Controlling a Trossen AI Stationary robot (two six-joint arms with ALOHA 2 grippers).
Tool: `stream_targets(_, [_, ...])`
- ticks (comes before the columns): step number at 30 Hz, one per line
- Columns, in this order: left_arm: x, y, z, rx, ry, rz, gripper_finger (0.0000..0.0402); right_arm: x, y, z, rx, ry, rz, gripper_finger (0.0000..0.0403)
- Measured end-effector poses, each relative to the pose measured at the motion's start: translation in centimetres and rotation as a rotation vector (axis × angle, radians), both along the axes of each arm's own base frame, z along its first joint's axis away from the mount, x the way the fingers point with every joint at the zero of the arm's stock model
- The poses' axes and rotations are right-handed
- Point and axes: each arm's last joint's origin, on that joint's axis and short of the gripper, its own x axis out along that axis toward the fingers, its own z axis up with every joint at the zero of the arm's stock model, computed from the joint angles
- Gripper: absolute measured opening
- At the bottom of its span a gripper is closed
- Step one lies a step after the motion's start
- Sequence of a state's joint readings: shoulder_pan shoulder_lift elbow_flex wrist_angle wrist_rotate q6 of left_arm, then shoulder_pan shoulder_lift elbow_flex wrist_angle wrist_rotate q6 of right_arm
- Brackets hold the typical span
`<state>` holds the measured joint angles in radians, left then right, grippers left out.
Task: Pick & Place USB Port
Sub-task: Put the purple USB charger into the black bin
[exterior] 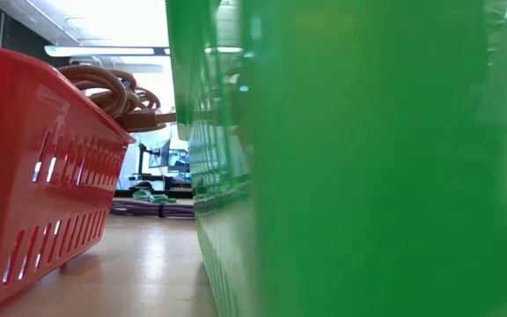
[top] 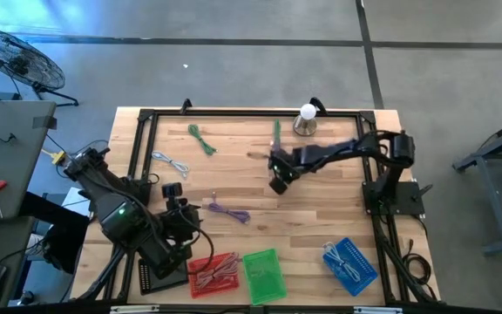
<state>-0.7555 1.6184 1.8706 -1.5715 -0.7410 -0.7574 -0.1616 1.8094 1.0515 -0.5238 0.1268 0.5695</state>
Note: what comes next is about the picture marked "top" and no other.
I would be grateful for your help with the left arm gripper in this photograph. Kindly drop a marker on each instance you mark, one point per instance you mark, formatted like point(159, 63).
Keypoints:
point(181, 216)

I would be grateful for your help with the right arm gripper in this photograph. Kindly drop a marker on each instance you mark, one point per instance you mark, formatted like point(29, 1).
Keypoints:
point(283, 168)

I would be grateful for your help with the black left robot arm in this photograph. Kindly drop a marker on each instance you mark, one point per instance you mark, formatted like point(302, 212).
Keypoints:
point(107, 192)

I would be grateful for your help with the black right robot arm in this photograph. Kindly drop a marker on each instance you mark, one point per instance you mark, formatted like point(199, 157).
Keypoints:
point(342, 150)

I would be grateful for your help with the white bulb lamp metal base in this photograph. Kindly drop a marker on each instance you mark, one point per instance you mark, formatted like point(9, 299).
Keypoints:
point(307, 111)

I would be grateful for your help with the black plastic basket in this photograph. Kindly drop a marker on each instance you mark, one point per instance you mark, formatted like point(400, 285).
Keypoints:
point(170, 285)

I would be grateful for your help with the red plastic basket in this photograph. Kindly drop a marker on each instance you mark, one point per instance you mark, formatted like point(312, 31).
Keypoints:
point(229, 288)

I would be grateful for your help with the green plastic basket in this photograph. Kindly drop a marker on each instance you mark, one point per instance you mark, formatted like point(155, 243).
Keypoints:
point(264, 279)

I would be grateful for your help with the blue plastic basket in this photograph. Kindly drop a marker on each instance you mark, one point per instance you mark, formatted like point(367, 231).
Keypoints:
point(362, 270)

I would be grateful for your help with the gray tape piece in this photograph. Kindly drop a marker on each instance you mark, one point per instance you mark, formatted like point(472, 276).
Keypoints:
point(44, 122)

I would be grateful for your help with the light gray side table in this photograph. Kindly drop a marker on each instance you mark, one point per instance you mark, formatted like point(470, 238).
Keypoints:
point(7, 165)

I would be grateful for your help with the black floor fan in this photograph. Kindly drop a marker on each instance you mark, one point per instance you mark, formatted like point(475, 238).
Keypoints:
point(18, 61)

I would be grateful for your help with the black aluminium table frame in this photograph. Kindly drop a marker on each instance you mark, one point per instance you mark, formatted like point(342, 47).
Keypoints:
point(255, 113)

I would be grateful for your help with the black curved bracket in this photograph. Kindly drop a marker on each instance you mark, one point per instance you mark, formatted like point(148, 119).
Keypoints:
point(319, 104)
point(185, 104)

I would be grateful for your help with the silver metal bracket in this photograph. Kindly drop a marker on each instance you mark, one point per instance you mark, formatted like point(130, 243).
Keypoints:
point(133, 309)
point(377, 310)

